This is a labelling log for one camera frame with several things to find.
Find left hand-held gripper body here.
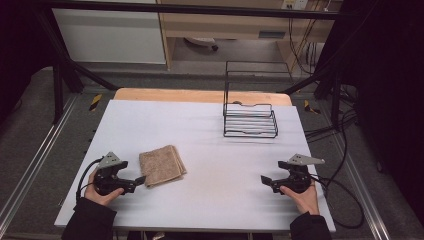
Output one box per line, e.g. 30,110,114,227
93,151,130,197

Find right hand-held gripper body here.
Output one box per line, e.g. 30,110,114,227
277,153,326,195

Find brown towel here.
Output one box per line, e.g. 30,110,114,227
138,144,188,188

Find black wire rack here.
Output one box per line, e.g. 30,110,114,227
222,60,295,139

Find person's left hand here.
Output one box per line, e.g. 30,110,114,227
84,168,125,207

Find person's right hand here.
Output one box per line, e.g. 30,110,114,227
279,181,320,216

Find white table cover board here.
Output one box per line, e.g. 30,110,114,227
54,99,337,233

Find yellow black tape strip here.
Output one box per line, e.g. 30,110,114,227
88,93,103,113
303,99,322,115

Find black curtain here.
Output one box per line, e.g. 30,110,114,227
0,0,56,125
328,0,424,228

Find white cabinet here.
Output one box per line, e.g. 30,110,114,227
51,7,167,65

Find white chair base with caster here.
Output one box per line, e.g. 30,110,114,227
183,36,220,52

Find light wooden desk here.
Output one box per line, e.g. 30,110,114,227
156,0,344,71

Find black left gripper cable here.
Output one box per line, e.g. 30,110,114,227
75,156,104,203

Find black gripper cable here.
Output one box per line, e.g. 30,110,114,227
309,173,365,230
75,156,104,203

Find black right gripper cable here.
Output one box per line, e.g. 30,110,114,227
309,173,365,230

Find bundle of black floor cables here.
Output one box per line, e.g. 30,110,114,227
303,83,360,145

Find aluminium floor rail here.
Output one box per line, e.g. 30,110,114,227
0,94,80,231
333,133,392,240

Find black metal frame stand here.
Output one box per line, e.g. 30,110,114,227
282,59,355,132
34,9,120,125

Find hanging cables behind desk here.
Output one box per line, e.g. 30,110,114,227
287,16,322,76

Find white wall socket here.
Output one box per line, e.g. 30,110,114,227
281,0,310,11

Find black metal frame crossbar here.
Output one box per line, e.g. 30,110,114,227
39,0,353,21

